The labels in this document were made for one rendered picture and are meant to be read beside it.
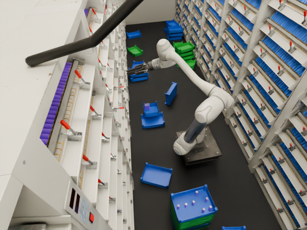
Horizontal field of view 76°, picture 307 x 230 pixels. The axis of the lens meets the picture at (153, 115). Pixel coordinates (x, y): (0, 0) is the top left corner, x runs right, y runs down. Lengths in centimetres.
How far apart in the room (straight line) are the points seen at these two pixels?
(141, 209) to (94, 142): 133
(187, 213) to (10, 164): 145
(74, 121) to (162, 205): 156
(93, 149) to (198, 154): 138
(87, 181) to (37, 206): 35
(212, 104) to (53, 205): 112
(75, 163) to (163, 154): 181
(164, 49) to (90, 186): 109
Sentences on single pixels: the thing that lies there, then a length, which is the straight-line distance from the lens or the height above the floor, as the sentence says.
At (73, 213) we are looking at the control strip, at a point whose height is 151.
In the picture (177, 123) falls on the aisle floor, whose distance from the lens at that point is 266.
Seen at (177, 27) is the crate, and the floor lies 18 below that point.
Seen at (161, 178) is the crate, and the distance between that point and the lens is 223.
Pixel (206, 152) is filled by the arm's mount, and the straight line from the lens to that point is 211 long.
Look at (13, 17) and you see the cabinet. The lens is 100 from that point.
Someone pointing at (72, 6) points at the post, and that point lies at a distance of 99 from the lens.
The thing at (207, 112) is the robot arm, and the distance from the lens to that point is 134.
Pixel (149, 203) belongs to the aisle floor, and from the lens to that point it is 214.
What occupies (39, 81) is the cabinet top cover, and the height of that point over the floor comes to 175.
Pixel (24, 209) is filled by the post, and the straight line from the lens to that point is 50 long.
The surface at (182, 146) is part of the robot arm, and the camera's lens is 183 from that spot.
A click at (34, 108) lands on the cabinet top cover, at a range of 46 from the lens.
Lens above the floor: 202
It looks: 47 degrees down
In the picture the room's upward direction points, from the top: 5 degrees counter-clockwise
